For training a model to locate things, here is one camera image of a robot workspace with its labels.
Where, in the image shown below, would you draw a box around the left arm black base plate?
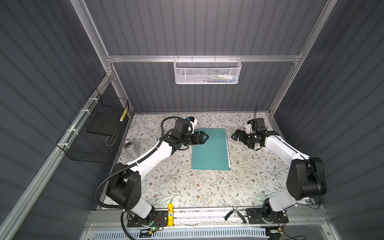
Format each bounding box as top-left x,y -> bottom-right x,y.
126,210 -> 168,228

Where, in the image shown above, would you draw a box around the black handled pliers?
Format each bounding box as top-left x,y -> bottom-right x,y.
224,207 -> 247,224

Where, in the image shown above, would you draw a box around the yellow marker in black basket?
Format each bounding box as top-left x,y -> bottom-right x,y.
120,108 -> 128,122

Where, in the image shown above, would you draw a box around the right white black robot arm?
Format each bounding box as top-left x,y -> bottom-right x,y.
231,118 -> 327,224

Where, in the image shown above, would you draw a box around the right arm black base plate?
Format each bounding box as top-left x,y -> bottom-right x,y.
245,208 -> 289,224

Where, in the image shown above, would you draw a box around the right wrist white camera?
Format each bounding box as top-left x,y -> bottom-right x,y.
245,120 -> 253,134

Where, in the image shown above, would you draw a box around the yellow glue stick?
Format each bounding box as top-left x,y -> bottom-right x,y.
168,203 -> 174,227

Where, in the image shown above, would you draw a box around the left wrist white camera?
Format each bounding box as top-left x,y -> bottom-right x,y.
187,117 -> 197,127

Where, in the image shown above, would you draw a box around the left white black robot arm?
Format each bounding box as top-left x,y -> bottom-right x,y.
106,116 -> 209,224

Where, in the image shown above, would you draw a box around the white wire mesh basket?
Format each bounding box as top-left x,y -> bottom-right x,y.
173,58 -> 242,85

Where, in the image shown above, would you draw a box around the aluminium frame rails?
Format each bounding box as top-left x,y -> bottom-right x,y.
1,1 -> 336,240

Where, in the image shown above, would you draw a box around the white slotted cable duct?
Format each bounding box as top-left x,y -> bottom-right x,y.
91,227 -> 270,240

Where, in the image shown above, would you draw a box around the silver metal can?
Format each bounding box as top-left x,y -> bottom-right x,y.
123,140 -> 139,160

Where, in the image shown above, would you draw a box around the black wire mesh basket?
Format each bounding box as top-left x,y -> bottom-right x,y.
57,90 -> 130,164

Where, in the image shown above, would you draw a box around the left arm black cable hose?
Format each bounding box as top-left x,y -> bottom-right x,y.
94,116 -> 184,240

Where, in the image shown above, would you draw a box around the teal paper folder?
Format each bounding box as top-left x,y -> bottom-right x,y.
192,128 -> 229,171

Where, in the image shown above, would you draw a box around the wrist white camera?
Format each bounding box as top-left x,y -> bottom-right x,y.
187,117 -> 197,127
245,120 -> 253,134

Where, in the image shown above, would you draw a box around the pens in white basket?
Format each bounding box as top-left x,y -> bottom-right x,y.
200,75 -> 238,84

